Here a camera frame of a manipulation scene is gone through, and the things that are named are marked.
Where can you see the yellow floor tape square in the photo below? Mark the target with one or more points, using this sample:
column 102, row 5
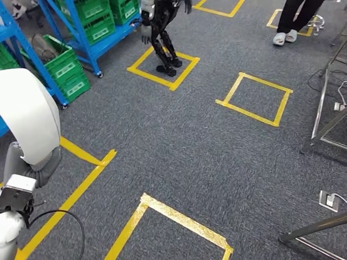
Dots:
column 243, row 111
column 271, row 19
column 67, row 204
column 184, row 220

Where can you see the black office chair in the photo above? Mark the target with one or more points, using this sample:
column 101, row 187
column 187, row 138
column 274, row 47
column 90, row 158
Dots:
column 36, row 19

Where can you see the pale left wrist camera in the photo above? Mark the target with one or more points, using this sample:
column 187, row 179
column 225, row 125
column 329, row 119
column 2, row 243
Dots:
column 16, row 195

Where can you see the grey floor socket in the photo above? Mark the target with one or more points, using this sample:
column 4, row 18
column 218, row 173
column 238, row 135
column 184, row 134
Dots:
column 323, row 202

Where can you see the blue metal shelf rack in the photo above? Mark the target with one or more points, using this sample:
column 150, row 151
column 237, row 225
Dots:
column 29, row 50
column 81, row 39

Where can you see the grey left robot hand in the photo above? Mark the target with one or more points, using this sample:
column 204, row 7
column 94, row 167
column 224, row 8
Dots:
column 44, row 172

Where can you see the chrome metal fitting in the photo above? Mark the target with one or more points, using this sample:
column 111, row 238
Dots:
column 316, row 22

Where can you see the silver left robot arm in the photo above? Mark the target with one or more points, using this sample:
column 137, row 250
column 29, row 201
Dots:
column 9, row 233

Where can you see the white power adapter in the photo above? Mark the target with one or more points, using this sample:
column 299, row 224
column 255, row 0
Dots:
column 339, row 106

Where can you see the black humanoid robot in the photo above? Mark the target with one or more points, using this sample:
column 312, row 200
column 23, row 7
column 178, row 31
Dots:
column 162, row 39

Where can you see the white curved plastic part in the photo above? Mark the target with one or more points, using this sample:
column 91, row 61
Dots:
column 29, row 114

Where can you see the person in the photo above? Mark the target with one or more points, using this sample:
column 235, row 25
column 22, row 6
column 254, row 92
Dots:
column 292, row 14
column 19, row 10

